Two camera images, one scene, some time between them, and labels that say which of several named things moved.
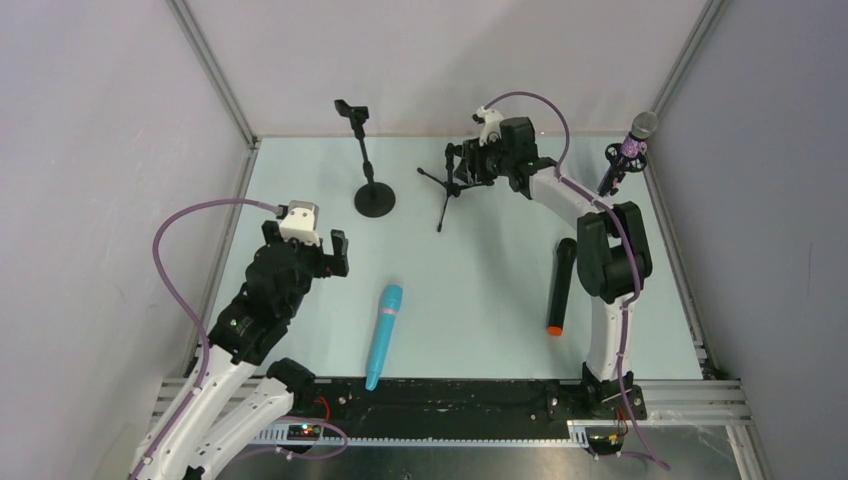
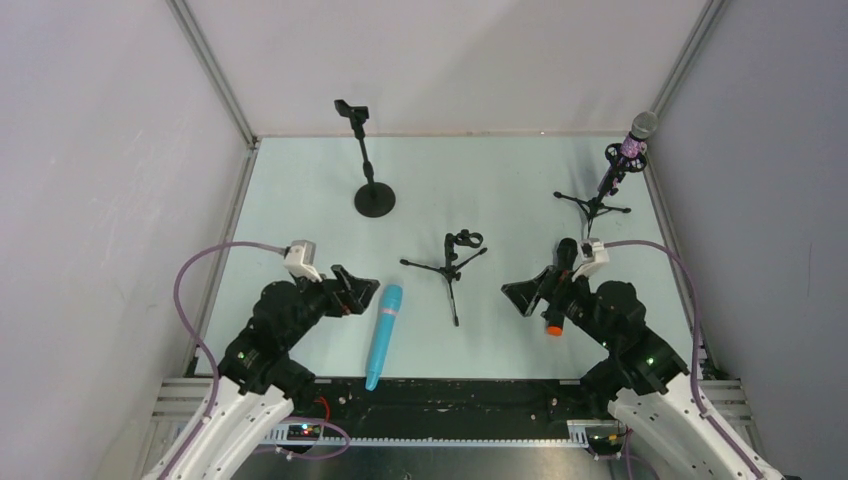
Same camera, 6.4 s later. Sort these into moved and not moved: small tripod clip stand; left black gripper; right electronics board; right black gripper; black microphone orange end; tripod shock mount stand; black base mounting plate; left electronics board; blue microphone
Moved: right black gripper; left black gripper; small tripod clip stand
Not moved: right electronics board; tripod shock mount stand; left electronics board; blue microphone; black microphone orange end; black base mounting plate
